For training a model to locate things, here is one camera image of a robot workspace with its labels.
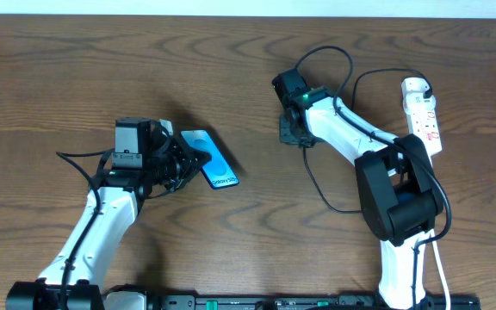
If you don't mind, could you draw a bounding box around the black charging cable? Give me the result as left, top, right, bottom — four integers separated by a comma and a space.
301, 67, 434, 215

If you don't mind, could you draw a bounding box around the white charger plug adapter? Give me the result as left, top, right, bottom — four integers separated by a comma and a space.
401, 77, 432, 98

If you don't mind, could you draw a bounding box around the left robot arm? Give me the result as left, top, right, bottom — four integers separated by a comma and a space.
5, 117, 211, 310

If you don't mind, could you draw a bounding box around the blue screen smartphone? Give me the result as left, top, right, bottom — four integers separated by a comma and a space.
181, 130, 239, 189

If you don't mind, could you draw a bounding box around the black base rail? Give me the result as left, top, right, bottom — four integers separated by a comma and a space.
152, 293, 481, 310

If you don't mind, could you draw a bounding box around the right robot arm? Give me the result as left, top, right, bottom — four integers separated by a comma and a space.
272, 68, 449, 309

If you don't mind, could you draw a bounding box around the white power strip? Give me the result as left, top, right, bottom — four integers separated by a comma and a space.
403, 92, 443, 158

